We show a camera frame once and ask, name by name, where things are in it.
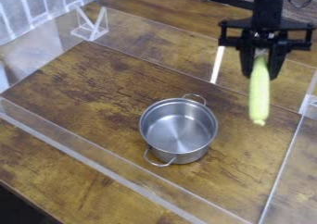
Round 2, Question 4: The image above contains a clear acrylic triangle stand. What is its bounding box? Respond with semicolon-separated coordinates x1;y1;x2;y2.
71;7;109;42

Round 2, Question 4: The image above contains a stainless steel pot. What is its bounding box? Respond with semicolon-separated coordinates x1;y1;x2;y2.
139;93;218;168

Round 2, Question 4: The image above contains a clear acrylic barrier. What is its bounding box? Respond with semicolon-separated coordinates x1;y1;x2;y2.
0;97;252;224

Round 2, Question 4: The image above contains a black bar on table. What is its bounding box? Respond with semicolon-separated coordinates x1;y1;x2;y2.
206;0;253;10

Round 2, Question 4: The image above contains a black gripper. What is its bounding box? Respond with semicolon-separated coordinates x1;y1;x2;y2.
220;0;315;80

